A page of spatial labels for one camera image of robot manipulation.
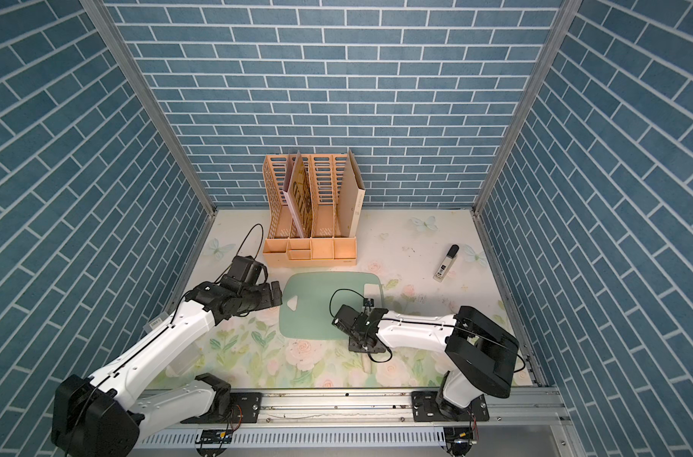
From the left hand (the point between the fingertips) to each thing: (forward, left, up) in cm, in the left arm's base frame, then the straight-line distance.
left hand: (276, 297), depth 82 cm
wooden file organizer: (+48, -15, +2) cm, 50 cm away
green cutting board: (+7, -11, -13) cm, 18 cm away
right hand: (-10, -25, -12) cm, 29 cm away
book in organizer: (+33, -3, +11) cm, 35 cm away
